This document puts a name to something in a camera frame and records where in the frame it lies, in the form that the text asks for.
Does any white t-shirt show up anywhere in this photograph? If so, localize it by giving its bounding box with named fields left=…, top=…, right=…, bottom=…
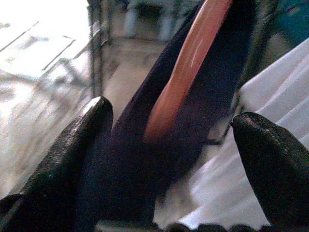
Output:
left=178, top=38, right=309, bottom=230

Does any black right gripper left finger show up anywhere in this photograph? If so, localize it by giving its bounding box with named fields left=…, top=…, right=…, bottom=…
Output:
left=0, top=96, right=114, bottom=232

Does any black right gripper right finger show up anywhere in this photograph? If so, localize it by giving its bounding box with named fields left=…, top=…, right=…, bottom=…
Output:
left=230, top=111, right=309, bottom=228

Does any blue plastic case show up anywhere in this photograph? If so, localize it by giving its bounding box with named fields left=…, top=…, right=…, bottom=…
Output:
left=275, top=0, right=309, bottom=48

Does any dark navy garment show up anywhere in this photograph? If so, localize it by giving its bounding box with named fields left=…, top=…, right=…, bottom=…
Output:
left=77, top=0, right=256, bottom=232

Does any pink plastic clothes hanger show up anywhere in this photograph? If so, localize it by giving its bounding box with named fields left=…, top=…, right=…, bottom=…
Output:
left=142, top=0, right=234, bottom=143

